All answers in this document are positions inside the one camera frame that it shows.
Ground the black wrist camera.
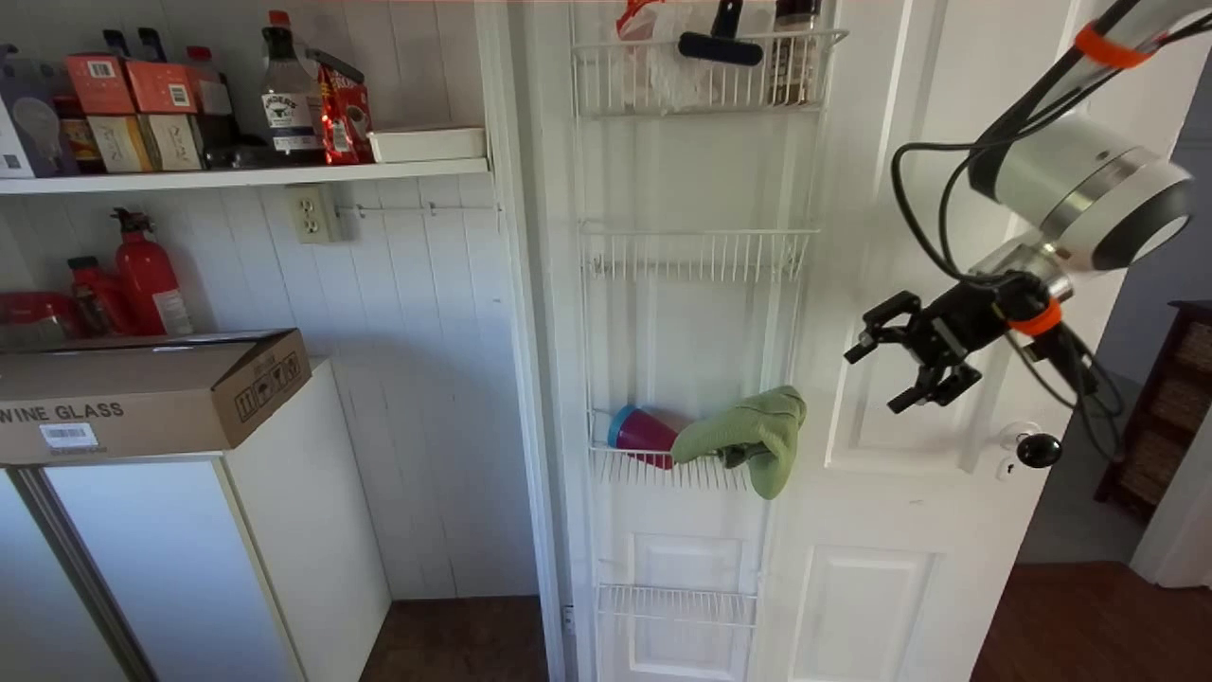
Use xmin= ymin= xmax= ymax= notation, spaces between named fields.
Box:
xmin=1006 ymin=268 xmax=1103 ymax=393

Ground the red snack bag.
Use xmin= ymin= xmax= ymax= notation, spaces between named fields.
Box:
xmin=305 ymin=48 xmax=377 ymax=172

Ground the red flat container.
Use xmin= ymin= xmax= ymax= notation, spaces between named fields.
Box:
xmin=0 ymin=293 xmax=77 ymax=333

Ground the brown wooden dresser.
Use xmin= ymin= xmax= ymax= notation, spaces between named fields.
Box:
xmin=1095 ymin=295 xmax=1212 ymax=523

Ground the orange arm cable clip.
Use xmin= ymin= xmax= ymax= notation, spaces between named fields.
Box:
xmin=1073 ymin=21 xmax=1160 ymax=72

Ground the black handled brush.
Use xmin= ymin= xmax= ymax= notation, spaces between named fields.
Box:
xmin=673 ymin=0 xmax=769 ymax=69

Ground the cardboard box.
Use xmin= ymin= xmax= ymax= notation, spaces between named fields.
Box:
xmin=0 ymin=326 xmax=315 ymax=469

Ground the black door knob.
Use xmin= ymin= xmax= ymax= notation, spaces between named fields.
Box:
xmin=1011 ymin=430 xmax=1069 ymax=474

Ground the clear bottle red cap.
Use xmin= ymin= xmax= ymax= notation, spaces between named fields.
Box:
xmin=252 ymin=7 xmax=327 ymax=167

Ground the dark bottle red cap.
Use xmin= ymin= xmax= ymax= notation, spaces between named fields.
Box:
xmin=183 ymin=45 xmax=243 ymax=172

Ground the red fire extinguisher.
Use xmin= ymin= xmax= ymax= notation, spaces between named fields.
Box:
xmin=108 ymin=204 xmax=186 ymax=343

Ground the white cabinet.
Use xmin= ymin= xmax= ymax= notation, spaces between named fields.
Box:
xmin=0 ymin=362 xmax=394 ymax=682

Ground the white wall outlet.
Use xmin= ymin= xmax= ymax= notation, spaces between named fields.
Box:
xmin=286 ymin=187 xmax=342 ymax=247

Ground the small red can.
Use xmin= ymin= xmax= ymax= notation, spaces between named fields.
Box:
xmin=64 ymin=254 xmax=130 ymax=343

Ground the orange wrist cable clip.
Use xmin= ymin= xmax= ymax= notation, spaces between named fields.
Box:
xmin=1006 ymin=298 xmax=1069 ymax=343

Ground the white panel door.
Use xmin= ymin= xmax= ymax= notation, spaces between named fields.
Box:
xmin=503 ymin=0 xmax=1203 ymax=682

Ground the white wall shelf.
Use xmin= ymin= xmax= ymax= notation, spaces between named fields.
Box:
xmin=0 ymin=157 xmax=491 ymax=203

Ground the white wire door rack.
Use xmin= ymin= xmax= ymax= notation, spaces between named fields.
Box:
xmin=564 ymin=24 xmax=847 ymax=636

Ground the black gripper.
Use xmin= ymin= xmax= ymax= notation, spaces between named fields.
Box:
xmin=840 ymin=278 xmax=1017 ymax=416

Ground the red white bag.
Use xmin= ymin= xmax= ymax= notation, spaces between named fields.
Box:
xmin=613 ymin=0 xmax=693 ymax=45

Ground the green towel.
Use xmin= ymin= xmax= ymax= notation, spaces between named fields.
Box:
xmin=668 ymin=383 xmax=810 ymax=506

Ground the orange box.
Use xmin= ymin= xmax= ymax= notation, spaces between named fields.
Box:
xmin=60 ymin=48 xmax=139 ymax=123
xmin=120 ymin=57 xmax=205 ymax=119

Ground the flat white box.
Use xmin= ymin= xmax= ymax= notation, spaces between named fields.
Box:
xmin=367 ymin=127 xmax=489 ymax=167

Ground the gray jar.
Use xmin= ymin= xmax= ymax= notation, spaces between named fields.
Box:
xmin=0 ymin=48 xmax=72 ymax=184

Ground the beige box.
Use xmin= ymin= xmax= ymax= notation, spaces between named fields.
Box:
xmin=136 ymin=109 xmax=209 ymax=176
xmin=82 ymin=109 xmax=151 ymax=177

